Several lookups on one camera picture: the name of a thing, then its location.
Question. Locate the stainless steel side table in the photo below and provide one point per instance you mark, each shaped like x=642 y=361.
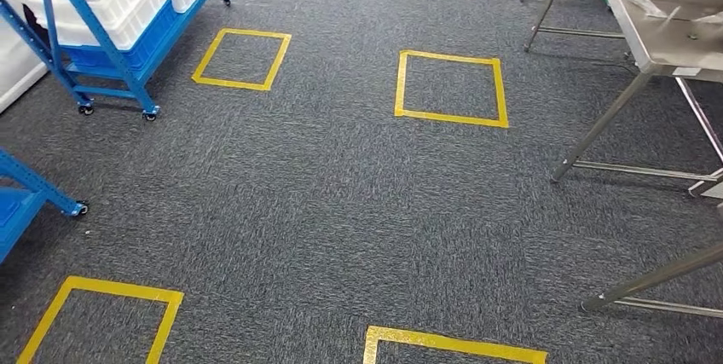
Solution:
x=655 y=39

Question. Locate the blue plastic crate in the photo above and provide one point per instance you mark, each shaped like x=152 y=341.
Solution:
x=158 y=34

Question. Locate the blue metal shelf rack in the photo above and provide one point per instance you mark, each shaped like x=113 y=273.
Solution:
x=17 y=226

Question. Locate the stainless steel workbench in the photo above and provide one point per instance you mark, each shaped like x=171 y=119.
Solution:
x=649 y=279

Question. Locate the blue shelf rack with casters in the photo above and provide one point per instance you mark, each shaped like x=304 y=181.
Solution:
x=99 y=39

